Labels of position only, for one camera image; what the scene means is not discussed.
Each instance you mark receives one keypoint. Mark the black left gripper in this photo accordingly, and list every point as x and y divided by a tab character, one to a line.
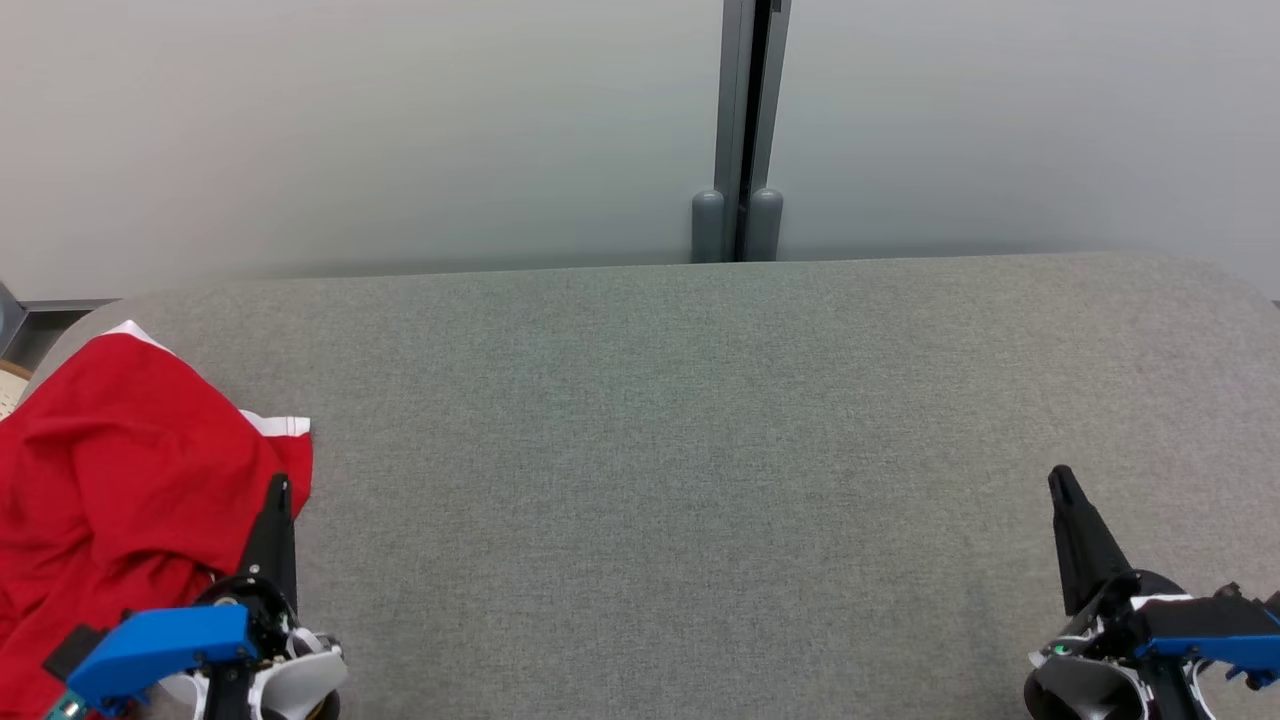
268	620

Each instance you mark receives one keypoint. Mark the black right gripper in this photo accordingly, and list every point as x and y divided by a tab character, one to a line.
1115	610

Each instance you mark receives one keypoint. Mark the red Bulls jersey white sleeves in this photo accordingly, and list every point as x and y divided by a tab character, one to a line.
130	500

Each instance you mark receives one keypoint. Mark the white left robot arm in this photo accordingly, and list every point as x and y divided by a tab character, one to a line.
300	685

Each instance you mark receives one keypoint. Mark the beige perforated basket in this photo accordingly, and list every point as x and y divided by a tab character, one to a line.
10	390

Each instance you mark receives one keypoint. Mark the grey metal frame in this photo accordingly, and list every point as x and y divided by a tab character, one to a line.
60	305

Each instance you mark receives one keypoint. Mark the grey cylindrical post bumper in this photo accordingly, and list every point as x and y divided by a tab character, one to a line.
765	230
708	230

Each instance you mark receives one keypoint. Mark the grey metal partition post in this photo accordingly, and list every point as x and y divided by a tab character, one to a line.
735	100

